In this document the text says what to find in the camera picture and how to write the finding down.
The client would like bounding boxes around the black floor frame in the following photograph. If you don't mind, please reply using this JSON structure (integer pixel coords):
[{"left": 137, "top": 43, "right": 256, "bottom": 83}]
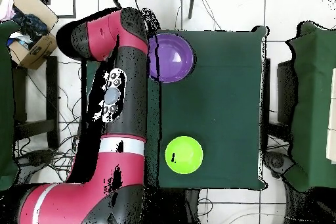
[{"left": 37, "top": 0, "right": 77, "bottom": 19}]

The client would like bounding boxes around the pink cloth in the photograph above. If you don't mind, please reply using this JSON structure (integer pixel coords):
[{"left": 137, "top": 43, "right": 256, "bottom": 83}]
[{"left": 0, "top": 0, "right": 16, "bottom": 22}]

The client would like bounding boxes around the deep purple plastic bowl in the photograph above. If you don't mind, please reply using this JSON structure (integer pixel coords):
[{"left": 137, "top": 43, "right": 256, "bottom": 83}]
[{"left": 148, "top": 33, "right": 196, "bottom": 83}]

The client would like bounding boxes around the dark green tablecloth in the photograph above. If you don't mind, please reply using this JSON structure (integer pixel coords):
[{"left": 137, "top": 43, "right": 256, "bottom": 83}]
[{"left": 85, "top": 25, "right": 270, "bottom": 190}]

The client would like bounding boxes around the green plastic bowl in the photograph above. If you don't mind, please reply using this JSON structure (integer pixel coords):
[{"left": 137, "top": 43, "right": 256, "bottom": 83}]
[{"left": 164, "top": 135, "right": 204, "bottom": 175}]

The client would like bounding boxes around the black box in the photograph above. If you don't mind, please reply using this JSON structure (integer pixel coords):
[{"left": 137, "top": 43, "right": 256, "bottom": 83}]
[{"left": 276, "top": 59, "right": 299, "bottom": 125}]

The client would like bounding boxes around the tangle of floor cables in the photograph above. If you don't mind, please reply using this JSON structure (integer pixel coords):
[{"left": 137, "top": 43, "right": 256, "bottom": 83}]
[{"left": 12, "top": 58, "right": 83, "bottom": 184}]

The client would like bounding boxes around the dark blue cloth bundle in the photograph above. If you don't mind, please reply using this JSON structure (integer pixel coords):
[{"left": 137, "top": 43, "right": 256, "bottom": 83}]
[{"left": 12, "top": 13, "right": 49, "bottom": 49}]

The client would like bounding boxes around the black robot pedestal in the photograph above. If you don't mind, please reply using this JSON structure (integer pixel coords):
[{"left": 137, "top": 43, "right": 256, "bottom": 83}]
[{"left": 144, "top": 188, "right": 201, "bottom": 224}]

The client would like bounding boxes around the green cloth covered table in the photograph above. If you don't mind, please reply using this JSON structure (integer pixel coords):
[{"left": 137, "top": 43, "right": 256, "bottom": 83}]
[
  {"left": 284, "top": 21, "right": 336, "bottom": 192},
  {"left": 0, "top": 20, "right": 20, "bottom": 191}
]

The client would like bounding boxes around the grey pedestal foot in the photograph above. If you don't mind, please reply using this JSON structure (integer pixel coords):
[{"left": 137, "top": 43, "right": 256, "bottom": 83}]
[
  {"left": 263, "top": 151, "right": 295, "bottom": 179},
  {"left": 15, "top": 148, "right": 56, "bottom": 167}
]

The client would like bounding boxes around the black bench frame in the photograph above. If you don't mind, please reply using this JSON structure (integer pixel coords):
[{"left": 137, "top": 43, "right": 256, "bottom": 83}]
[{"left": 11, "top": 55, "right": 60, "bottom": 148}]

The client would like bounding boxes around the open cardboard box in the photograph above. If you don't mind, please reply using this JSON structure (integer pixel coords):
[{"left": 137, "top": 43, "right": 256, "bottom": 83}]
[{"left": 7, "top": 0, "right": 60, "bottom": 70}]

